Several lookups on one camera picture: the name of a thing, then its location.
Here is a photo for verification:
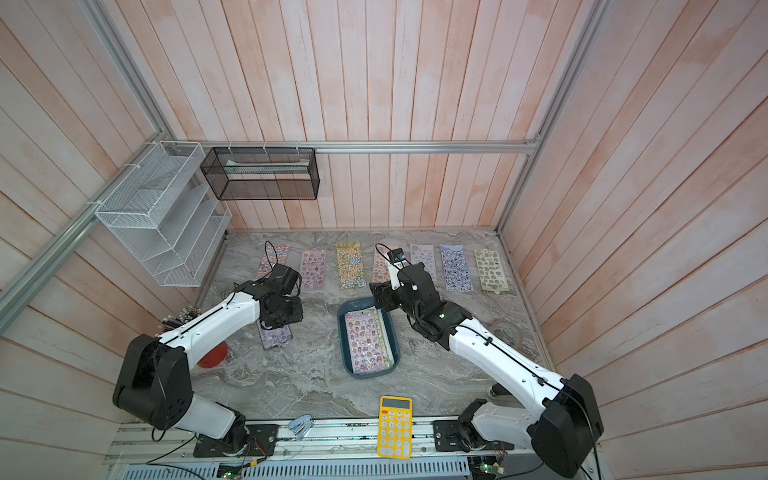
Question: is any yellow calculator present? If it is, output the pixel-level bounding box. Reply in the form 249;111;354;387
377;396;413;460

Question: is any blue penguin sticker sheet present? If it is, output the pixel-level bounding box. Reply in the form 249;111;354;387
440;245;473;292

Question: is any cat sticker sheet pink blue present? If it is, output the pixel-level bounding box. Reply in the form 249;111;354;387
257;241;290;278

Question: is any aluminium wall rail left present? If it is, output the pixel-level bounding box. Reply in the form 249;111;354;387
1;131;170;333

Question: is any white vented cable duct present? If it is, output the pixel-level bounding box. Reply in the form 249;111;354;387
114;457;472;479

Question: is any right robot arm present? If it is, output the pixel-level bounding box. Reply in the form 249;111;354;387
370;262;604;478

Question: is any bottom sticker sheet in tray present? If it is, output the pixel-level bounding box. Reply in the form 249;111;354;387
372;244;391;283

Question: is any pink character sticker sheet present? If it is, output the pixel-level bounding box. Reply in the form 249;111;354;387
344;307;394;375

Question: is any translucent bubble sticker sheet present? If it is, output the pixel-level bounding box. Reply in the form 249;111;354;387
410;244;437;281

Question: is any blue stapler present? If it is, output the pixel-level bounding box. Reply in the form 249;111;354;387
288;414;315;441

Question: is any teal storage tray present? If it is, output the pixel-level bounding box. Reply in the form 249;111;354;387
337;297;401;380

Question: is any pencil holder with pencils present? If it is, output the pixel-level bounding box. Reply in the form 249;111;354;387
159;305;229;369

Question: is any aluminium front rail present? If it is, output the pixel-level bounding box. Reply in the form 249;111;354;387
104;412;601;464

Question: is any white wire mesh shelf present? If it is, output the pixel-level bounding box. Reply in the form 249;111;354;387
96;141;232;288

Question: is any yellow green sticker sheet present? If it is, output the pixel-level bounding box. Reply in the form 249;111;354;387
336;242;365;289

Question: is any black mesh basket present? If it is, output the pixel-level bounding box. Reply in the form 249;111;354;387
201;146;320;201

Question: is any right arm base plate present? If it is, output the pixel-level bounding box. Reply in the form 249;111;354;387
432;420;515;453

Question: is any purple cartoon sticker sheet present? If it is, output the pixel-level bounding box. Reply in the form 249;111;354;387
258;322;293;350

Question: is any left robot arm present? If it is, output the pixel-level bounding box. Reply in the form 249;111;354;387
112;263;303;456

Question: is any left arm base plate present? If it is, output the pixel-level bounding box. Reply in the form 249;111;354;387
193;422;278;458

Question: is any green circuit board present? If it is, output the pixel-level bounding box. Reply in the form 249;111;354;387
469;457;505;479

